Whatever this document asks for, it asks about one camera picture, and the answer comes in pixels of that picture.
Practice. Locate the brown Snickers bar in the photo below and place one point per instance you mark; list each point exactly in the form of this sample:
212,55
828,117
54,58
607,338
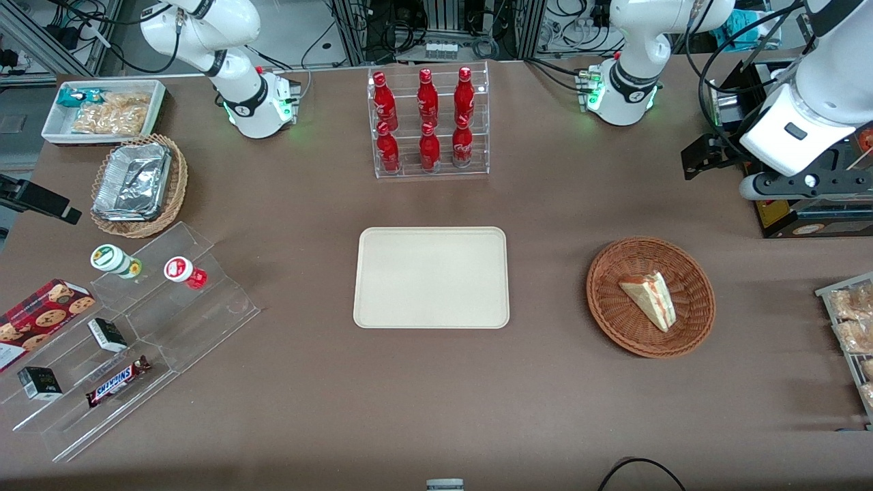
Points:
117,382

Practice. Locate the aluminium frame rack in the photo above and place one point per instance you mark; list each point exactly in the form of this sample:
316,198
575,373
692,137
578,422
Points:
354,31

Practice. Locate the clear bag of pastry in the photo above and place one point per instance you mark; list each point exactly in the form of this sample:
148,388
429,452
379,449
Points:
856,337
852,303

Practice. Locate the round brown wicker basket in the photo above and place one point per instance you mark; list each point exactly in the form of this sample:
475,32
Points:
614,320

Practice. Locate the light oval wicker basket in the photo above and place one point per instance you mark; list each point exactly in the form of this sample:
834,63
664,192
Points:
179,177

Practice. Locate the white rectangular snack tray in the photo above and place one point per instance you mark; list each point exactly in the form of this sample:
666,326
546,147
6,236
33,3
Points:
53,126

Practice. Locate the small black chocolate box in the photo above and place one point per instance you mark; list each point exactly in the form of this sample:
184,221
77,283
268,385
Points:
108,335
39,383

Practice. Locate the clear acrylic bottle rack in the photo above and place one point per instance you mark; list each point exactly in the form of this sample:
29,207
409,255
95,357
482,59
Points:
477,88

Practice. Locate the stack of foil containers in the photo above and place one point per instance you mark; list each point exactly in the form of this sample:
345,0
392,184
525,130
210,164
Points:
133,181

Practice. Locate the red cola bottle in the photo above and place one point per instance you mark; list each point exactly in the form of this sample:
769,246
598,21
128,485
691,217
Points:
427,99
464,99
462,146
388,151
385,102
430,150

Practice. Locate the teal snack packet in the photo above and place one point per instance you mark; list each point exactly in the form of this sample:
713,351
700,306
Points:
75,97

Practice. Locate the clear bag of crackers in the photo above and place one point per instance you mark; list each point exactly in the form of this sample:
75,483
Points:
112,117

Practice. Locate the green lid yoghurt cup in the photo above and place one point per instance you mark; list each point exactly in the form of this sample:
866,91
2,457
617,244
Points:
112,259

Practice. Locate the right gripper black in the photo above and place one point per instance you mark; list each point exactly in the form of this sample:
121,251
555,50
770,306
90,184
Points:
27,194

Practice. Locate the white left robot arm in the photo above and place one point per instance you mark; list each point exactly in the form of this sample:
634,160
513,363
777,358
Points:
641,41

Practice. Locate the triangular white bread sandwich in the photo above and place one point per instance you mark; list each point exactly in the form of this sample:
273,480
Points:
651,300

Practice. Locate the clear acrylic stepped stand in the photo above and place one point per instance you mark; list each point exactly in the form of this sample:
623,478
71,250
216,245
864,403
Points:
204,327
75,423

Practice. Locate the red lid yoghurt cup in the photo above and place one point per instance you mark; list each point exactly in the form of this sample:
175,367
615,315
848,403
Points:
181,270

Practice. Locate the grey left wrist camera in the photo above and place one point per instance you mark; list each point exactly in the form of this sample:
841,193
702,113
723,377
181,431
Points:
757,187

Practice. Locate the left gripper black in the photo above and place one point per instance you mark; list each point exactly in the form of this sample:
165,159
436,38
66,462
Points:
730,146

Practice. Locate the beige rectangular plastic tray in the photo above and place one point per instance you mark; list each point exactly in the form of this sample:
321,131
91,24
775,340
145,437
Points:
430,279

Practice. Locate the small grey device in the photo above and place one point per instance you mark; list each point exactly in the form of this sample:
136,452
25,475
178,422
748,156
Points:
445,485

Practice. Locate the red tartan cookie box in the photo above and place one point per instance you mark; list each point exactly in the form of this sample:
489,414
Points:
41,317

